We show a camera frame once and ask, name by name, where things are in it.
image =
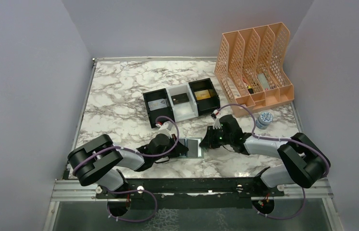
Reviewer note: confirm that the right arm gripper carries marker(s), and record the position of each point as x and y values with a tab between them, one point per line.
208	140

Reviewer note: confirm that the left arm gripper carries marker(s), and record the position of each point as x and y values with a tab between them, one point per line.
179	148

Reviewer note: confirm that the green card holder wallet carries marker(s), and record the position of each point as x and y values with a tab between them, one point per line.
194	150

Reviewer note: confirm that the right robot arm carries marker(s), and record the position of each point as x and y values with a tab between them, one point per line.
303	163

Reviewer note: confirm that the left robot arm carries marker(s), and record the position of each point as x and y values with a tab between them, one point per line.
95	161

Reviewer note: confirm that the gold card in tray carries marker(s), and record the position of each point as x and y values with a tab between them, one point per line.
202	94

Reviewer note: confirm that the black card in tray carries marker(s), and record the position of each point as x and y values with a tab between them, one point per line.
180	98

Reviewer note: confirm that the blue white tape roll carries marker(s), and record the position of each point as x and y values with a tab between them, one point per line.
264	119

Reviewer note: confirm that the black tray right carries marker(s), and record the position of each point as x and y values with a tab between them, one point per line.
206	106

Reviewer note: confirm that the black tray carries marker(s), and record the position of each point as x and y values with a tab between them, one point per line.
152	115
206	106

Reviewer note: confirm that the white tray middle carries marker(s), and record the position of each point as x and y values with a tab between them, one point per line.
183	111

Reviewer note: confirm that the yellow marker in organizer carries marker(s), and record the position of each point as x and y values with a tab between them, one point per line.
249	88

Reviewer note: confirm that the black tray left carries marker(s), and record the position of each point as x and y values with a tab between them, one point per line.
152	115

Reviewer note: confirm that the grey item in organizer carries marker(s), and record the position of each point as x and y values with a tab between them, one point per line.
263	81

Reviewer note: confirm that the orange file organizer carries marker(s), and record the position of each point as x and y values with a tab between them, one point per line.
243	54

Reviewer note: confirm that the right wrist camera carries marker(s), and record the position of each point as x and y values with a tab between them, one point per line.
217	124

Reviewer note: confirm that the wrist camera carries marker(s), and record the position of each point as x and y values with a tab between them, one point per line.
217	124
165	128

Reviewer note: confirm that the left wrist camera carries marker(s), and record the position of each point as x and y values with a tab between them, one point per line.
165	128

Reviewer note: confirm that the black mounting rail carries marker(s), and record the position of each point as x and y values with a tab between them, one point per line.
192	188

